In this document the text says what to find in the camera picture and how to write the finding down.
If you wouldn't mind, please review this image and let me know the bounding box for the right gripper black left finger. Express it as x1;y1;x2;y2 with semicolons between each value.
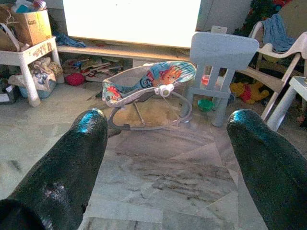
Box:
0;108;108;230

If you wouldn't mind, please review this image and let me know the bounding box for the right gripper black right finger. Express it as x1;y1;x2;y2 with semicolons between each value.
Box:
226;109;307;230

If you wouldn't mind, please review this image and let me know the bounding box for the small white side table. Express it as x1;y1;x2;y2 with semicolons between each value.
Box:
266;76;307;132

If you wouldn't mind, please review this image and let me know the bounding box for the light blue plastic basket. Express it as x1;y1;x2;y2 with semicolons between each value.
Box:
18;80;58;99

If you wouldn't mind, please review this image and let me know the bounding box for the yellow bear plush toy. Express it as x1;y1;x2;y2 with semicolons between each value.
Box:
229;81;271;105

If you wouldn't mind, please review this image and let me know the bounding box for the black box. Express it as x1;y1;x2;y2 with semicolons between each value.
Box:
0;85;20;105

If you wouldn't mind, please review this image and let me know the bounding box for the red yarn ball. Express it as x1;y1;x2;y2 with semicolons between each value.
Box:
65;73;86;86

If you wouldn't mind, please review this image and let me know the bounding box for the white plastic kids table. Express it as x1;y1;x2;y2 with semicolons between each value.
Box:
0;35;63;107

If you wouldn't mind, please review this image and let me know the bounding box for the green plastic bowl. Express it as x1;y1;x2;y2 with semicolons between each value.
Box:
197;98;215;112

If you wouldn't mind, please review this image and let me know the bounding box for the patterned cloth bundle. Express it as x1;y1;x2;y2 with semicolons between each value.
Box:
8;57;64;92

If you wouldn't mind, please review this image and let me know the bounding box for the pile of books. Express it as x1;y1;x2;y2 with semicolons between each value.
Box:
61;58;123;82

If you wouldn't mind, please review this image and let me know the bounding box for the red plastic cup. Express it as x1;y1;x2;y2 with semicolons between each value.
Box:
201;74;218;87

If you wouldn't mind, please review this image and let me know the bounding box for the colourful baby bouncer seat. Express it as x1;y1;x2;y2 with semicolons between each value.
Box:
102;61;197;131

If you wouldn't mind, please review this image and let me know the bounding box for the white plastic armchair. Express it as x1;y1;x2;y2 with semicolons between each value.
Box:
236;21;307;122

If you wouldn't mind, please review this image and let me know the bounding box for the low wooden bench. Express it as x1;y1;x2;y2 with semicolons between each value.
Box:
57;44;192;63

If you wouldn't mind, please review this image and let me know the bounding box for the blue crumpled cloth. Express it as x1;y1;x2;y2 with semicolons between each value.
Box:
54;32;86;48

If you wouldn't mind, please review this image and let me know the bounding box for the grey-blue plastic kids chair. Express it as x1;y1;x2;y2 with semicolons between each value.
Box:
184;32;260;127

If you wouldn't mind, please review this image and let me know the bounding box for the brown paper bag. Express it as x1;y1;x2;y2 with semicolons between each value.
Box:
0;23;21;52

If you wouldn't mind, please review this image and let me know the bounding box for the blue towel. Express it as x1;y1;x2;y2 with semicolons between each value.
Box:
262;13;297;53

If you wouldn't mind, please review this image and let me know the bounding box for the brown cardboard box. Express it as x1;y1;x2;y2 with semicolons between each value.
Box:
11;9;53;46

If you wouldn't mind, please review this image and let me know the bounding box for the green christmas tree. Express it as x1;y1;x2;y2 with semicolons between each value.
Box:
234;0;286;36

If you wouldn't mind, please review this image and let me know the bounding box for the bright white screen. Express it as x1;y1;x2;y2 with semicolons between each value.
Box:
62;0;201;48

